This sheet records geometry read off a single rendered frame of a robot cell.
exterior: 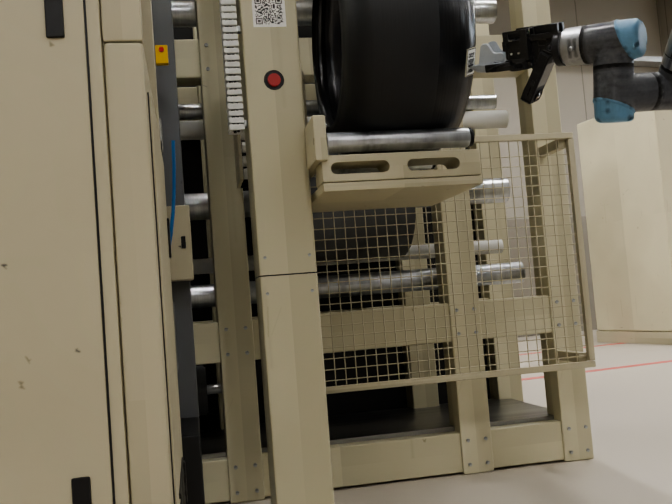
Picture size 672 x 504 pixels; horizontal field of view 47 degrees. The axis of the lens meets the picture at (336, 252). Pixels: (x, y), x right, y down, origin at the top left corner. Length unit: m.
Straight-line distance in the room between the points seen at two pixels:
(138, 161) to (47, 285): 0.19
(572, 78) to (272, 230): 8.16
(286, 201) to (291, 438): 0.52
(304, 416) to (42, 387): 0.86
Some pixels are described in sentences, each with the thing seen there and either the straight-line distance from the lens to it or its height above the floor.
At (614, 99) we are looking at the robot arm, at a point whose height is 0.89.
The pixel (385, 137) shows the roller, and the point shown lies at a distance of 1.74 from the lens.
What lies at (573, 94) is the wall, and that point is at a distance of 9.67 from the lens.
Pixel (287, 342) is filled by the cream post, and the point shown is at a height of 0.47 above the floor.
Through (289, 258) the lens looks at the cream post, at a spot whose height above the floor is 0.65.
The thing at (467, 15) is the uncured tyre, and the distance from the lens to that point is 1.76.
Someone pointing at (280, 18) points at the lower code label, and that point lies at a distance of 1.86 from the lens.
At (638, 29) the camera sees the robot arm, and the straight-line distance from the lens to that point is 1.62.
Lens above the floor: 0.55
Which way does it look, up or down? 4 degrees up
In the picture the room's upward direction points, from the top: 5 degrees counter-clockwise
